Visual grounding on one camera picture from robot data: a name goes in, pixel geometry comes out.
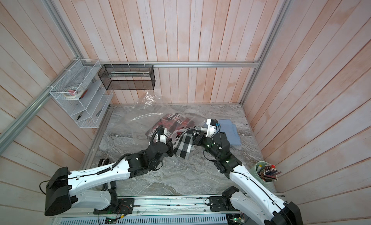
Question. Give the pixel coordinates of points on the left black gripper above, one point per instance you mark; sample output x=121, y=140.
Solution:
x=169, y=144

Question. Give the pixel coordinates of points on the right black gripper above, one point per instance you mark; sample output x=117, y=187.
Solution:
x=201, y=140

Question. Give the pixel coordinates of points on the light blue shirt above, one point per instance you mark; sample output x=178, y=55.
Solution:
x=230, y=130

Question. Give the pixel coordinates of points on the red black plaid shirt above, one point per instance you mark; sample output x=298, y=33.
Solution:
x=173, y=122

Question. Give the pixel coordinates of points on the clear plastic vacuum bag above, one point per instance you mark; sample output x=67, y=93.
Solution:
x=151, y=111

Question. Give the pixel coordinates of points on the grey black plaid shirt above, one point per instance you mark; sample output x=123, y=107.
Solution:
x=184, y=143

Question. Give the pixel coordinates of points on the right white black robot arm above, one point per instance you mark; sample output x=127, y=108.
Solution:
x=251, y=197

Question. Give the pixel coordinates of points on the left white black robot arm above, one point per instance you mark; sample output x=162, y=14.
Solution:
x=62, y=190

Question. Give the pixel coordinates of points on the green cup with pens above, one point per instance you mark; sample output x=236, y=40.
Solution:
x=265, y=172

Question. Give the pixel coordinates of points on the tape roll in shelf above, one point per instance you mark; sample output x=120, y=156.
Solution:
x=73, y=92

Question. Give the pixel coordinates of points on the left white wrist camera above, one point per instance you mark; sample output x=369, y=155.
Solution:
x=162, y=135

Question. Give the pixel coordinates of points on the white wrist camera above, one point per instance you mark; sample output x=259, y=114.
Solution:
x=210, y=130
x=162, y=135

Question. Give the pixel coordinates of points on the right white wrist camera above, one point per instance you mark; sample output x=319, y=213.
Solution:
x=210, y=130

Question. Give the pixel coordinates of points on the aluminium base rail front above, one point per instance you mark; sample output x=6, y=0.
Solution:
x=183, y=205

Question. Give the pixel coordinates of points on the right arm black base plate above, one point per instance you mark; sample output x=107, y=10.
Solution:
x=220, y=203

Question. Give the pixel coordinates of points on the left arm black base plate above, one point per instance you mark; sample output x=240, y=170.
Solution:
x=122, y=206

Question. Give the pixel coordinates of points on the black wire mesh basket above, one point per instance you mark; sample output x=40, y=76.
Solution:
x=127, y=77

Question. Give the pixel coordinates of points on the aluminium frame rail back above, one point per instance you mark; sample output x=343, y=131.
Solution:
x=178, y=64

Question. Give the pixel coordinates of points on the aluminium frame rail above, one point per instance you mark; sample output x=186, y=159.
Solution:
x=18, y=125
x=264, y=22
x=178, y=64

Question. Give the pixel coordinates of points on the white wire mesh shelf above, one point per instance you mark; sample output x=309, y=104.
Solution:
x=88, y=110

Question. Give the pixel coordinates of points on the aluminium frame rail left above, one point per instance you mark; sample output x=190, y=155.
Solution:
x=18, y=125

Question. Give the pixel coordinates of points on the aluminium frame rail right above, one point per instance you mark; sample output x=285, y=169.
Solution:
x=264, y=22

